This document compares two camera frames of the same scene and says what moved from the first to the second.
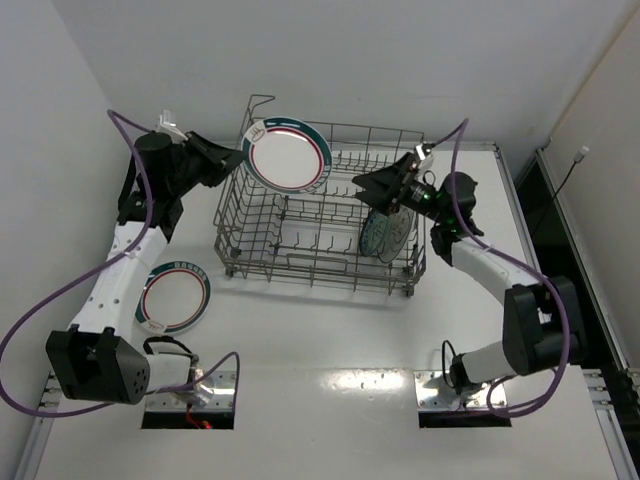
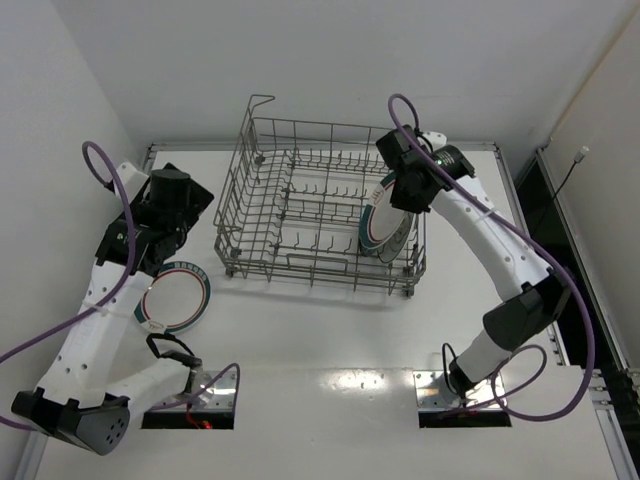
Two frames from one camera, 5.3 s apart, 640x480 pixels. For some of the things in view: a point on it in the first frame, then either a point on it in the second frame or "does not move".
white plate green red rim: [287, 155] → [381, 220]
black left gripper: [198, 160] → [192, 195]
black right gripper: [398, 185] → [406, 195]
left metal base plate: [214, 391] does not move
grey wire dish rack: [334, 236] does not move
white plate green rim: [174, 299] does not move
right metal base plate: [432, 393] does not move
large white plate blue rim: [396, 232] does not move
